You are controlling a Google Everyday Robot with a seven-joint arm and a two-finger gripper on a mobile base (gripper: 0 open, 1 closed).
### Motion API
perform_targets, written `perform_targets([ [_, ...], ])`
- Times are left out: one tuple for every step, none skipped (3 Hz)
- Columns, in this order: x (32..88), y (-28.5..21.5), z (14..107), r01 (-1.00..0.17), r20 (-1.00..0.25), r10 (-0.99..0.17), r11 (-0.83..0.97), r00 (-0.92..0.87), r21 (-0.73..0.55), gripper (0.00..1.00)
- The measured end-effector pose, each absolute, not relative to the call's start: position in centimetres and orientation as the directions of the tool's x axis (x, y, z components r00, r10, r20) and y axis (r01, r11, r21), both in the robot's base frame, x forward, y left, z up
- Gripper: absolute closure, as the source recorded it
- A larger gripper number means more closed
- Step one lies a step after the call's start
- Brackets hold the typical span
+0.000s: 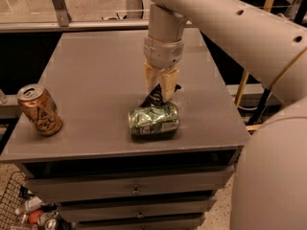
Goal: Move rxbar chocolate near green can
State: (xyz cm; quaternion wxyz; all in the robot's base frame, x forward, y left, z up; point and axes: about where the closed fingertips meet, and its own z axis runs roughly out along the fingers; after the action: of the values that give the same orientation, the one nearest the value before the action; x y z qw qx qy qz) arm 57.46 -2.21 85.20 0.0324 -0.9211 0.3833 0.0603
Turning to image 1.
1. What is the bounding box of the grey drawer cabinet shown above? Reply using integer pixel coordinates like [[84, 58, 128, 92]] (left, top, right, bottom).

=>
[[0, 28, 251, 230]]

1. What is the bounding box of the orange LaCroix can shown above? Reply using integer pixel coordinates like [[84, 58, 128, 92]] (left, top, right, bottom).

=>
[[17, 84, 62, 136]]

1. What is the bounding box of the crushed green soda can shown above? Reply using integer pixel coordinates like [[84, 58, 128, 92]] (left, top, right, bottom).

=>
[[129, 103, 179, 135]]

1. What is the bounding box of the silver can in basket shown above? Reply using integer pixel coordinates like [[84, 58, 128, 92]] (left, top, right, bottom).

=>
[[37, 212, 59, 230]]

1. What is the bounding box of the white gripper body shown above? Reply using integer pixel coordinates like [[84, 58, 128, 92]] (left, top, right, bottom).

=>
[[144, 35, 184, 69]]

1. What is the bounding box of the white bottle in basket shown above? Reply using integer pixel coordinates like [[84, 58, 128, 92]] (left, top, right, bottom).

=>
[[15, 196, 44, 216]]

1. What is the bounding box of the grey drawer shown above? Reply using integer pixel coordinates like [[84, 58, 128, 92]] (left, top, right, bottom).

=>
[[59, 193, 216, 222], [77, 213, 205, 230], [26, 166, 234, 202]]

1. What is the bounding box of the wooden broom stick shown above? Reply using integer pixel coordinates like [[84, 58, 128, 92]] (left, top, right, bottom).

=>
[[234, 0, 274, 106]]

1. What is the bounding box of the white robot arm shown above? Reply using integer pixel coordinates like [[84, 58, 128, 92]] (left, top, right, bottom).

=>
[[152, 0, 307, 230]]

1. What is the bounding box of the grey metal rail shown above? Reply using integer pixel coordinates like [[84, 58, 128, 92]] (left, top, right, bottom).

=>
[[0, 19, 149, 34]]

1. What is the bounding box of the bottom grey drawer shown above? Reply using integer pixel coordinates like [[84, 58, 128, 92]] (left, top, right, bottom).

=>
[[77, 213, 205, 230]]

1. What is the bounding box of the middle grey drawer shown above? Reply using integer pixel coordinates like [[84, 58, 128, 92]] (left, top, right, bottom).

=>
[[59, 193, 216, 222]]

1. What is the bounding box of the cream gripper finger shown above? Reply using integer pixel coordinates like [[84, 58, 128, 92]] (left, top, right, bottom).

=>
[[144, 61, 160, 92], [159, 66, 179, 103]]

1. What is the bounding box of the top grey drawer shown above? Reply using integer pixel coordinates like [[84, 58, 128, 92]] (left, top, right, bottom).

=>
[[26, 166, 234, 202]]

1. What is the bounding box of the black wire basket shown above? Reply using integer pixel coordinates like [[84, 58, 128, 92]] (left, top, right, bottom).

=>
[[0, 172, 29, 230]]

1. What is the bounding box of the orange item in basket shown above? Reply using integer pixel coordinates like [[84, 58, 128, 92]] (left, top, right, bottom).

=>
[[29, 210, 43, 224]]

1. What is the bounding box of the dark chocolate rxbar wrapper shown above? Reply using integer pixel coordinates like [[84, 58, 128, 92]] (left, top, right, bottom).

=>
[[140, 84, 172, 107]]

